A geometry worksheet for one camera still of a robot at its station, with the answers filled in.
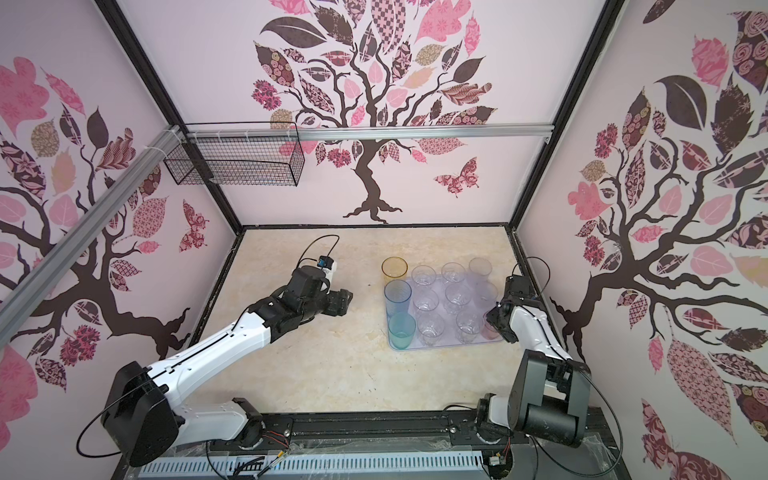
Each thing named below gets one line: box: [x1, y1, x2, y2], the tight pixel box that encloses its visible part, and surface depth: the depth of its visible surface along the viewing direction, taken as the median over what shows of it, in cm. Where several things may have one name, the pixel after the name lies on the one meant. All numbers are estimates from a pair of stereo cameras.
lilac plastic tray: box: [385, 276, 502, 350], surface depth 93 cm
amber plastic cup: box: [381, 256, 409, 279], surface depth 94 cm
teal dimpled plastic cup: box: [388, 312, 416, 350], surface depth 91 cm
